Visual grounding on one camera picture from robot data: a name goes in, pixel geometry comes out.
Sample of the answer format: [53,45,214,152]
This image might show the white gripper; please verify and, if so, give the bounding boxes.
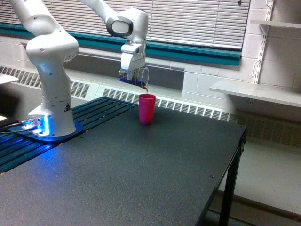
[121,41,146,84]

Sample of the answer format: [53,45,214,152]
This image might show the clear plastic cup with beans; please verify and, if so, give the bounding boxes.
[119,67,149,93]

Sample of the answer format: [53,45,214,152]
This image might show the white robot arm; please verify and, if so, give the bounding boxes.
[10,0,148,137]

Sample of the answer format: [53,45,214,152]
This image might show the pink plastic cup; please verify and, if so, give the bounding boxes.
[139,94,156,125]

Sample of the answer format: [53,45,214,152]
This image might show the teal window sill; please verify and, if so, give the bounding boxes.
[0,24,241,68]

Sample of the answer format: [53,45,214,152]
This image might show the white window blinds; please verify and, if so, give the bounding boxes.
[0,0,251,50]

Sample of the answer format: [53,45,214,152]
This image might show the white board at left edge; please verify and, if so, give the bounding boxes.
[0,73,19,85]

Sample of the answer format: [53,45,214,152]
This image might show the black table leg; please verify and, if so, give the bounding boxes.
[219,129,247,226]

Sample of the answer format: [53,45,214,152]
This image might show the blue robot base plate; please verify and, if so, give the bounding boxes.
[17,122,83,143]

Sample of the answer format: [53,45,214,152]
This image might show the white shelf bracket rail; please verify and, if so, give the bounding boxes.
[252,0,274,84]

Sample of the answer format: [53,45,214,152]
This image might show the upper white wall shelf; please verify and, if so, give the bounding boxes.
[250,20,301,29]

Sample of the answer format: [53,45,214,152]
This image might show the white wall shelf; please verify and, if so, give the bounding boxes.
[250,20,301,29]
[209,80,301,107]

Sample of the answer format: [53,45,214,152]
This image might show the slotted aluminium rail bed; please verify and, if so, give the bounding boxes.
[0,97,138,173]

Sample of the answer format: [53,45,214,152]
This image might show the black cables at base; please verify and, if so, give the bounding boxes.
[0,120,26,135]

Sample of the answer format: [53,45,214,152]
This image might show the lower white wall shelf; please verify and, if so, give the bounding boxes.
[209,80,301,107]

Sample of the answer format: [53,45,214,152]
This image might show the wall radiator vent cover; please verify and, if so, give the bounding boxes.
[0,66,301,148]

